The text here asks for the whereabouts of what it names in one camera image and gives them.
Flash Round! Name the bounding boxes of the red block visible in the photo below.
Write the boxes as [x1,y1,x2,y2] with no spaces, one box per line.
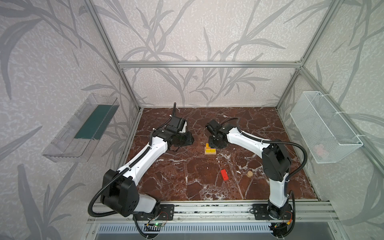
[220,169,229,181]

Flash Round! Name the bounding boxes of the clear plastic wall bin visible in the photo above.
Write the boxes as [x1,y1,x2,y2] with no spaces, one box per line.
[42,94,120,163]

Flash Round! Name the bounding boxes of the white wire mesh basket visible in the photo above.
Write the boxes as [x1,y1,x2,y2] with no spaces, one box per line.
[290,91,364,164]

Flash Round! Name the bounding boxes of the pink item in basket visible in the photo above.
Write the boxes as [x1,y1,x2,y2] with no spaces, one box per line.
[314,144,329,159]

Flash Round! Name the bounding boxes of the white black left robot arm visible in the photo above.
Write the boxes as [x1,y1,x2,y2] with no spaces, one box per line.
[88,108,194,218]

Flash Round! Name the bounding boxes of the aluminium frame horizontal bar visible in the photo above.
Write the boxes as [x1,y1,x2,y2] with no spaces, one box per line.
[118,61,301,69]

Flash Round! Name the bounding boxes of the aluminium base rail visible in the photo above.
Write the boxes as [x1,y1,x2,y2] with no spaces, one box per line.
[86,200,340,224]

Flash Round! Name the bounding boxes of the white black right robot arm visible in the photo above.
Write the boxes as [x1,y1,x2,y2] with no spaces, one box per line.
[206,120,308,220]

